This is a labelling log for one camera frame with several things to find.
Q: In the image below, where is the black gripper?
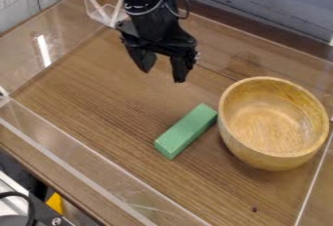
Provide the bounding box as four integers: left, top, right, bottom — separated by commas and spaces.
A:
116, 0, 196, 83

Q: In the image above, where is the green rectangular block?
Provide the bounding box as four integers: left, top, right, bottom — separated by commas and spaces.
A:
155, 103, 216, 160

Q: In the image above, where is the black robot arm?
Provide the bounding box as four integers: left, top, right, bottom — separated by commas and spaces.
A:
116, 0, 197, 83

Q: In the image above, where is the brown wooden bowl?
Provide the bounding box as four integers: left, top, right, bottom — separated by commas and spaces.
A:
216, 76, 328, 171

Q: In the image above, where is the yellow tag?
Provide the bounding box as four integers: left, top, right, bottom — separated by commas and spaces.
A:
45, 193, 64, 214

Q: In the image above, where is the clear acrylic corner bracket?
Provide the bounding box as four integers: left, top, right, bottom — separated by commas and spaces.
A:
82, 0, 128, 28

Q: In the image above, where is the clear acrylic tray wall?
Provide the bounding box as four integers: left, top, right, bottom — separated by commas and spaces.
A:
0, 87, 211, 226

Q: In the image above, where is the black cable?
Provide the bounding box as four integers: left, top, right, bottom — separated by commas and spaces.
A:
0, 191, 37, 226

